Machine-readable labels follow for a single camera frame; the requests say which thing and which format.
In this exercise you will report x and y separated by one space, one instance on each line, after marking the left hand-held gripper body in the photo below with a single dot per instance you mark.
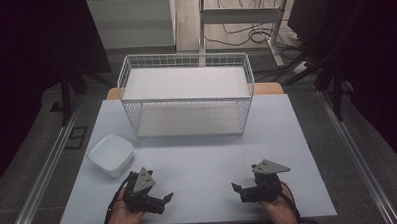
143 182

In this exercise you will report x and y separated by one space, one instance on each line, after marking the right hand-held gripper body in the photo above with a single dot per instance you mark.
267 184

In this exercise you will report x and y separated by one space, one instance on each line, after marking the white square plate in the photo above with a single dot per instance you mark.
111 155

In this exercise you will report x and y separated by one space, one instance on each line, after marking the person's left hand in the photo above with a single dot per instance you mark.
122 219

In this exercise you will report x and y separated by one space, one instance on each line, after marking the wooden table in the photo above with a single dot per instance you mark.
269 88

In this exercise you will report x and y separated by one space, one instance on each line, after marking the black metal stand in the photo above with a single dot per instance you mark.
335 87
66 96

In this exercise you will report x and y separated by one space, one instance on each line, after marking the white power strip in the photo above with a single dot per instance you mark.
301 67

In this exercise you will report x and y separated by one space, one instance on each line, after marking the white cabinet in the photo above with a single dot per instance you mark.
133 24

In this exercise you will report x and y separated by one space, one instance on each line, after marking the dark curtain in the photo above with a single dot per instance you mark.
24 64
381 69

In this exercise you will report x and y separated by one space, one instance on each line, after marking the black floor bracket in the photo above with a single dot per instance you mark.
76 138

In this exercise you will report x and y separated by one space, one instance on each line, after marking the aluminium rail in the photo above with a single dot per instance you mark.
45 170
358 159

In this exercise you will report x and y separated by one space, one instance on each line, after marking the white desk frame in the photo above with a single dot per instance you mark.
239 15

